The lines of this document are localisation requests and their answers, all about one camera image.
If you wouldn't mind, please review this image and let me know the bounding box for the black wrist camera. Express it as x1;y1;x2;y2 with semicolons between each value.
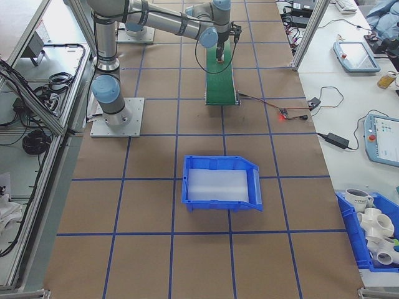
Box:
229;24;243;44

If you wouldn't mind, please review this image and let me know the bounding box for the black case with white label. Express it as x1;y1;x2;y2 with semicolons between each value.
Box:
291;0;314;11

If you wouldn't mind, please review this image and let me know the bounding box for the green conveyor belt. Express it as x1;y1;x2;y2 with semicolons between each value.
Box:
204;39;241;106

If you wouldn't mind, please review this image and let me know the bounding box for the light blue teach pendant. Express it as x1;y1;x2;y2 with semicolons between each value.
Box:
363;112;399;165
332;40;382;74

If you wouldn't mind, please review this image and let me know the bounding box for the red conveyor wire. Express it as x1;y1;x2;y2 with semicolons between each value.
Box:
238;92;283;112

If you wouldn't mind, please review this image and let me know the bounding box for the empty blue plastic bin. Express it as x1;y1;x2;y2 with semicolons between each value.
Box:
181;154;264;214

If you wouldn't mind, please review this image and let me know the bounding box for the black device with red buttons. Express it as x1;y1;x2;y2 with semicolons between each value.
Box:
363;32;389;54

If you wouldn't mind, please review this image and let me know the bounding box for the V-shaped metal bar frame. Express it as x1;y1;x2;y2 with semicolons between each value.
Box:
0;0;94;292

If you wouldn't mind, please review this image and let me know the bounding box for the small black power adapter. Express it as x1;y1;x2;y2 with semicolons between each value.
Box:
325;132;350;148

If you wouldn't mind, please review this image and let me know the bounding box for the coiled black cable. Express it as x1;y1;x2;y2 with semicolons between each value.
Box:
22;130;52;156

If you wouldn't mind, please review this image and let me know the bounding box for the white pipe fitting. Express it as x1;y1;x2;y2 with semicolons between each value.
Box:
356;207;396;238
365;235;399;267

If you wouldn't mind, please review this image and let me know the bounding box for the white printed mug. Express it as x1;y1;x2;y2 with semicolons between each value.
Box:
345;187;374;209

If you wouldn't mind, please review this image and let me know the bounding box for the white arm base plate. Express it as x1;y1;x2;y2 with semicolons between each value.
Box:
89;97;146;138
116;27;156;44

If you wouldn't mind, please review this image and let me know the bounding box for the thin black switch cable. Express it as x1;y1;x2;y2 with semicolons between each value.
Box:
312;86;344;116

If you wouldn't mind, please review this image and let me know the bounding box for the white cloth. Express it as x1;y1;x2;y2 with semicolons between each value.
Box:
0;173;23;237

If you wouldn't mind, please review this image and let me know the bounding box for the grey metal box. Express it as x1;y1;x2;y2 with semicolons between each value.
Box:
21;31;48;67

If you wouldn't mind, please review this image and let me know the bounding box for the large black power adapter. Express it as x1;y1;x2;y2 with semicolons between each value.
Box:
288;14;310;27

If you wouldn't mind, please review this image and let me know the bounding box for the aluminium profile post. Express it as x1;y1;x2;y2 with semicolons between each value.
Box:
64;0;96;59
291;0;329;72

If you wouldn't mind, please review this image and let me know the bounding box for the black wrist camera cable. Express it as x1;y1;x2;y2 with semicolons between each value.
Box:
195;23;243;75

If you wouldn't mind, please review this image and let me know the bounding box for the power strip with plugs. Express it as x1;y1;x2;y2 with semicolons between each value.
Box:
285;26;302;50

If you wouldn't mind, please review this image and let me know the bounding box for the blue bin with pipe fittings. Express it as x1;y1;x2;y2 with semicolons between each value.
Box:
335;190;399;271

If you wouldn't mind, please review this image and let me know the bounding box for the white keyboard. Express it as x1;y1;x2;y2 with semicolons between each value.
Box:
335;0;358;16

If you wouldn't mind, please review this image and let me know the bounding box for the aluminium profile bar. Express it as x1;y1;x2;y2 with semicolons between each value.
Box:
357;287;399;299
0;288;50;299

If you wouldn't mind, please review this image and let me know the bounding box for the person in light blue shirt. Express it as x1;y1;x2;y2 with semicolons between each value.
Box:
366;0;399;36

